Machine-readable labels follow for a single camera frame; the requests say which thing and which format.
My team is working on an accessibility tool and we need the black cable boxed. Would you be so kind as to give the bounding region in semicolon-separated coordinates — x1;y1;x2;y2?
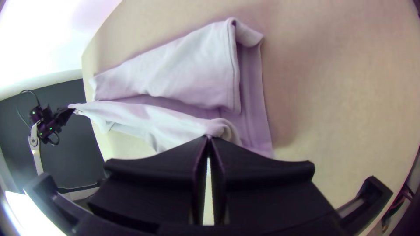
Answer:
15;89;42;129
42;130;61;146

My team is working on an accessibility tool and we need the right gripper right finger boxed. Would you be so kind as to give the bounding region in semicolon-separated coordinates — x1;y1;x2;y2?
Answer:
209;137;336;227

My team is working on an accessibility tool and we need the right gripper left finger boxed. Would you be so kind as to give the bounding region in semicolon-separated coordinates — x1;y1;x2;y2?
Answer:
87;135;209;227

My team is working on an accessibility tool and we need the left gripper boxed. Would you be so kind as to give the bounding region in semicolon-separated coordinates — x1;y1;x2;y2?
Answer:
38;104;76;136

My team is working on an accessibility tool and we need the light grey t-shirt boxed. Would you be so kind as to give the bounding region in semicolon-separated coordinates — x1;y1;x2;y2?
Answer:
68;17;275;159

